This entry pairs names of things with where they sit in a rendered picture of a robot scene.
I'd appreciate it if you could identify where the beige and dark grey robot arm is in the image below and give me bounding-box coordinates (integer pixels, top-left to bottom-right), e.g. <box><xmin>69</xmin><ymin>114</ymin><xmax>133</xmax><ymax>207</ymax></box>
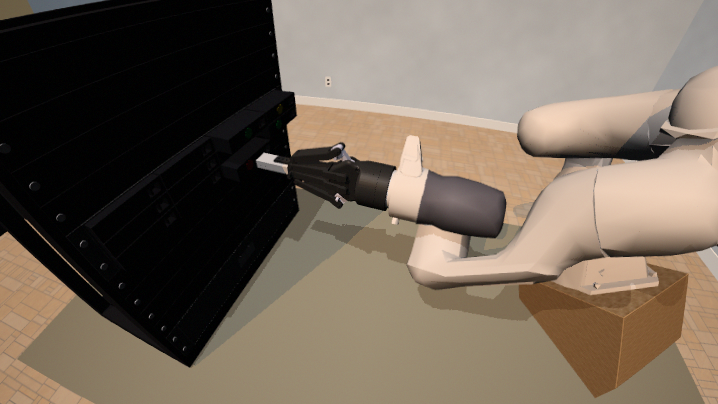
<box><xmin>385</xmin><ymin>66</ymin><xmax>718</xmax><ymax>295</ymax></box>

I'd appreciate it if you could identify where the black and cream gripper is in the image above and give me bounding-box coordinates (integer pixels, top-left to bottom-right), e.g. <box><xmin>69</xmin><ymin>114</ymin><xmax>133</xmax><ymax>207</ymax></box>
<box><xmin>256</xmin><ymin>142</ymin><xmax>396</xmax><ymax>211</ymax></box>

